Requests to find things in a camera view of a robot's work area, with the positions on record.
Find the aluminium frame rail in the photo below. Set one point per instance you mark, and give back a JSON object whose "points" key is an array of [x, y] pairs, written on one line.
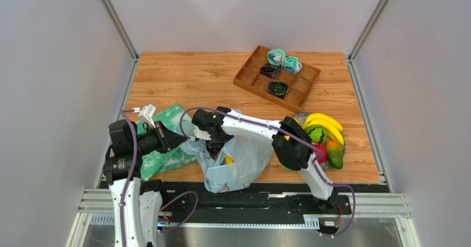
{"points": [[379, 218]]}

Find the speckled round plate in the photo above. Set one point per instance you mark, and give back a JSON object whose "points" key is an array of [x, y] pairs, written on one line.
{"points": [[300, 118]]}

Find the yellow fake banana bunch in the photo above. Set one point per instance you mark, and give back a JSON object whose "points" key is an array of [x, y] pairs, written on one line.
{"points": [[334, 128]]}

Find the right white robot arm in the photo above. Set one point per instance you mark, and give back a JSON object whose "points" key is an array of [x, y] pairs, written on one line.
{"points": [[291, 144]]}

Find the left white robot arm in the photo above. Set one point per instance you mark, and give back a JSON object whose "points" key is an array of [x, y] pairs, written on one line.
{"points": [[136, 204]]}

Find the green white folded cloth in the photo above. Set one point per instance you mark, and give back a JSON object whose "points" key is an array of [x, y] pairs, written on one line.
{"points": [[154, 162]]}

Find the teal white rolled sock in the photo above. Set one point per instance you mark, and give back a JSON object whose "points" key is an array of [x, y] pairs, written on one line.
{"points": [[292, 64], [276, 57]]}

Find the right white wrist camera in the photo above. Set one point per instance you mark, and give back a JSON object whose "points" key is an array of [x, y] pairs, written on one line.
{"points": [[200, 134]]}

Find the dark red fake grapes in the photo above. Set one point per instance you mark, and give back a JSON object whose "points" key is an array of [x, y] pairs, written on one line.
{"points": [[214, 153]]}

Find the brown wooden compartment tray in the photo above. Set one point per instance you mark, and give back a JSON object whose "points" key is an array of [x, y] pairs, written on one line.
{"points": [[287, 90]]}

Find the green fake watermelon ball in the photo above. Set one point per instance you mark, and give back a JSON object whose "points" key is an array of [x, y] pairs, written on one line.
{"points": [[317, 134]]}

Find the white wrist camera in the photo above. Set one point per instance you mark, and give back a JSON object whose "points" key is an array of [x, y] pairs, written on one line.
{"points": [[200, 134], [145, 114]]}

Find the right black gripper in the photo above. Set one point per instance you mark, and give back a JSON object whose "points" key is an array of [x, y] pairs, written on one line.
{"points": [[214, 142]]}

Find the black item in tray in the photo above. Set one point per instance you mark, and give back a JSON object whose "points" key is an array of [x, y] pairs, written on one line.
{"points": [[270, 71]]}

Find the red green fake mango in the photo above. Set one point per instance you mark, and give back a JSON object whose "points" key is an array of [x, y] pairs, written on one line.
{"points": [[334, 154]]}

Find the single yellow fake banana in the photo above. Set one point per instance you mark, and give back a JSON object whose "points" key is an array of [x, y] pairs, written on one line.
{"points": [[228, 160]]}

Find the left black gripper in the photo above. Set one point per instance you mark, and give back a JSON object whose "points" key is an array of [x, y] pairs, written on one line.
{"points": [[166, 138]]}

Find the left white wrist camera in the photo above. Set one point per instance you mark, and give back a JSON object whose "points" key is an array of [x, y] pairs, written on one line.
{"points": [[145, 114]]}

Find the pink fake dragon fruit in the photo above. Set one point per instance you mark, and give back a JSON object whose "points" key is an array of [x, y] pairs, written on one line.
{"points": [[320, 153]]}

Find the translucent printed plastic bag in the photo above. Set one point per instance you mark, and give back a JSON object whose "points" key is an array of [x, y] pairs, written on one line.
{"points": [[241, 159]]}

